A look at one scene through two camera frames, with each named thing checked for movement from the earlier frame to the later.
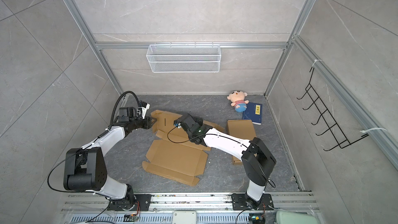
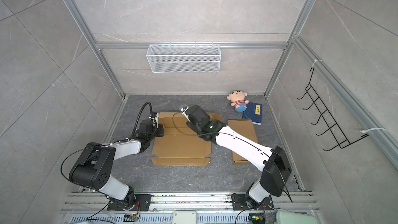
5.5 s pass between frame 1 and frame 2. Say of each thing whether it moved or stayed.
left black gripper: moved
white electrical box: stayed
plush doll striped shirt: stayed
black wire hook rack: stayed
